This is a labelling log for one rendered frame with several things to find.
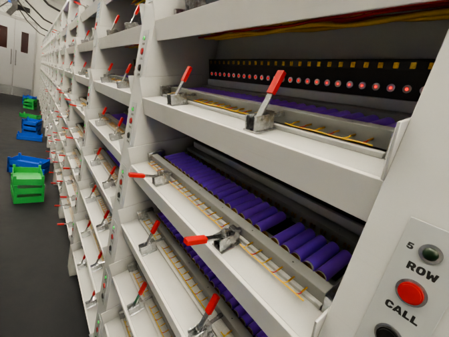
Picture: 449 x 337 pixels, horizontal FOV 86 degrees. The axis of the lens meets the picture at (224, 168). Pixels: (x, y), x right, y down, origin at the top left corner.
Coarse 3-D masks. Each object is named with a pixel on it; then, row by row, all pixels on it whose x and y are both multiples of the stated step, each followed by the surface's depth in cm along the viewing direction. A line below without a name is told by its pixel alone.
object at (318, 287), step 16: (160, 160) 66; (176, 176) 58; (192, 192) 52; (208, 208) 47; (224, 208) 45; (224, 224) 42; (240, 224) 40; (256, 240) 37; (272, 240) 37; (272, 256) 35; (288, 256) 34; (272, 272) 33; (288, 272) 33; (304, 272) 31; (304, 288) 30; (320, 288) 29
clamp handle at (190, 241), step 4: (224, 232) 38; (192, 236) 35; (196, 236) 35; (200, 236) 36; (204, 236) 36; (208, 236) 37; (212, 236) 37; (216, 236) 37; (220, 236) 38; (224, 236) 38; (184, 240) 34; (188, 240) 34; (192, 240) 34; (196, 240) 34; (200, 240) 35; (204, 240) 35; (208, 240) 36; (212, 240) 36; (188, 244) 34; (192, 244) 34; (196, 244) 35
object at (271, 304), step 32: (224, 160) 64; (160, 192) 55; (288, 192) 48; (192, 224) 44; (352, 224) 38; (224, 256) 37; (256, 256) 37; (256, 288) 32; (288, 288) 32; (256, 320) 32; (288, 320) 28; (320, 320) 23
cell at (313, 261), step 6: (324, 246) 36; (330, 246) 36; (336, 246) 36; (318, 252) 35; (324, 252) 35; (330, 252) 35; (336, 252) 36; (312, 258) 34; (318, 258) 34; (324, 258) 34; (330, 258) 36; (312, 264) 33; (318, 264) 34
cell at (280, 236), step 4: (296, 224) 41; (300, 224) 41; (288, 228) 40; (292, 228) 40; (296, 228) 40; (300, 228) 40; (304, 228) 41; (280, 232) 39; (284, 232) 39; (288, 232) 39; (292, 232) 39; (296, 232) 40; (300, 232) 40; (276, 236) 38; (280, 236) 38; (284, 236) 38; (288, 236) 39; (292, 236) 39; (280, 240) 38; (284, 240) 38; (280, 244) 38
